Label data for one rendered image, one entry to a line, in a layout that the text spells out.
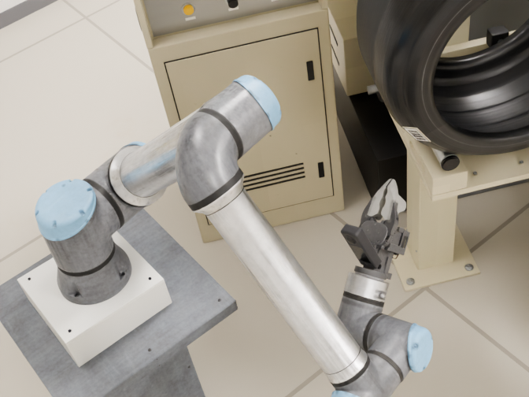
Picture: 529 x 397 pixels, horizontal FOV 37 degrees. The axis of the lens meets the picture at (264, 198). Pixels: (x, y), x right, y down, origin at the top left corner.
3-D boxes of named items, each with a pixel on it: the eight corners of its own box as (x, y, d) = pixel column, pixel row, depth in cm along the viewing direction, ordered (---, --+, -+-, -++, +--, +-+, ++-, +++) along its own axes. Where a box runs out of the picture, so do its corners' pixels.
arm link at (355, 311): (380, 361, 171) (343, 347, 178) (396, 305, 172) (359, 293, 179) (356, 358, 164) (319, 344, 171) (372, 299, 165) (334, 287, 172)
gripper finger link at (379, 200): (393, 182, 178) (382, 222, 177) (378, 176, 174) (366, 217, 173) (405, 184, 176) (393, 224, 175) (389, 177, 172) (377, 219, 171)
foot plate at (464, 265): (382, 235, 292) (381, 231, 291) (452, 217, 293) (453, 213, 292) (405, 292, 274) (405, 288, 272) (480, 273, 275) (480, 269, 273)
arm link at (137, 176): (72, 185, 203) (201, 97, 140) (121, 146, 212) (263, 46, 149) (111, 231, 206) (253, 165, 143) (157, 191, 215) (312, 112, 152)
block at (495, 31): (485, 42, 210) (486, 27, 207) (502, 38, 210) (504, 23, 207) (490, 51, 207) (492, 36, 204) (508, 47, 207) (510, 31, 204)
